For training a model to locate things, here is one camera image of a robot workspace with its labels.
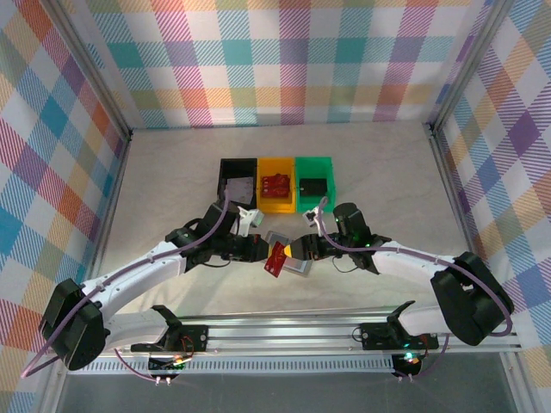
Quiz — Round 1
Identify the slotted grey cable duct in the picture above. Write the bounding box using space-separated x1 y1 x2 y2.
67 359 396 376

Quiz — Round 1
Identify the black card holder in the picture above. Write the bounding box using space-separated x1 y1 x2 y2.
300 178 329 198

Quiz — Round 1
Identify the aluminium side rail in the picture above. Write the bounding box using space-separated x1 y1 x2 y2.
75 131 133 324
424 122 496 319

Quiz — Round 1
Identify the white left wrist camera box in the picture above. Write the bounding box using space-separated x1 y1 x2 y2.
235 206 266 237

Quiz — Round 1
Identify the yellow plastic bin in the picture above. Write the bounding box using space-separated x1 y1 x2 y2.
257 157 298 214

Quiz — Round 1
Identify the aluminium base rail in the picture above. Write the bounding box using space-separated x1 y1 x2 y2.
46 305 524 359

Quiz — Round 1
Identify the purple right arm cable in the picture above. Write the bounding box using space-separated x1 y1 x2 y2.
316 197 516 384

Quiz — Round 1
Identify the aluminium frame post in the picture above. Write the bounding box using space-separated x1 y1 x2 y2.
50 0 133 139
428 0 517 134

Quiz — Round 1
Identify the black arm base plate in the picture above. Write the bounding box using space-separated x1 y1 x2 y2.
359 322 440 352
130 324 210 354

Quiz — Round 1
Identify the green plastic bin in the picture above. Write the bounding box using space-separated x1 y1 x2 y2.
294 156 336 214

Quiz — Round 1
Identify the black plastic bin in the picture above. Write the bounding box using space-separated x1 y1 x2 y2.
217 157 259 215

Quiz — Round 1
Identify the black controller board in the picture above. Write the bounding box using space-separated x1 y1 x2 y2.
147 353 189 374
392 351 424 376

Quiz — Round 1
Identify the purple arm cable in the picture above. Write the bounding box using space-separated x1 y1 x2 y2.
316 197 516 384
21 195 232 384

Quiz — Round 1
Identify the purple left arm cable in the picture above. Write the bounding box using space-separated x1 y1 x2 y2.
21 195 232 384

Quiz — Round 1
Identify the white card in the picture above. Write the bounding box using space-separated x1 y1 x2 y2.
226 176 254 204

